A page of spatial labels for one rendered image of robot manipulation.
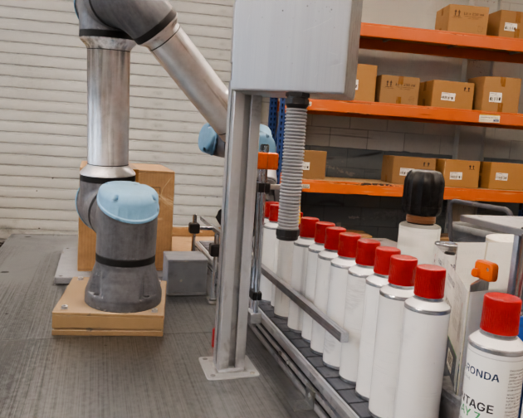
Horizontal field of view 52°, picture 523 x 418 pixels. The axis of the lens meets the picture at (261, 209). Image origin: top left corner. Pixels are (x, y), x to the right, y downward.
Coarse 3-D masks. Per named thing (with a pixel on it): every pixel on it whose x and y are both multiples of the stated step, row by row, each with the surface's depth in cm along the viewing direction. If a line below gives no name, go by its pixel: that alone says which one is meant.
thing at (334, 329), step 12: (204, 216) 173; (216, 228) 153; (276, 276) 103; (288, 288) 95; (300, 300) 89; (312, 312) 84; (324, 324) 79; (336, 324) 77; (336, 336) 75; (348, 336) 74
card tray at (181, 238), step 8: (176, 232) 206; (184, 232) 207; (200, 232) 209; (208, 232) 210; (176, 240) 199; (184, 240) 200; (200, 240) 202; (208, 240) 203; (176, 248) 184; (184, 248) 185
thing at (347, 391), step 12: (264, 312) 108; (276, 324) 100; (288, 336) 94; (300, 336) 95; (300, 348) 89; (312, 360) 85; (324, 372) 80; (336, 372) 81; (336, 384) 77; (348, 384) 77; (348, 396) 73; (360, 408) 70
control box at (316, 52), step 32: (256, 0) 77; (288, 0) 76; (320, 0) 74; (352, 0) 73; (256, 32) 78; (288, 32) 76; (320, 32) 75; (352, 32) 75; (256, 64) 78; (288, 64) 77; (320, 64) 75; (352, 64) 78; (320, 96) 80; (352, 96) 81
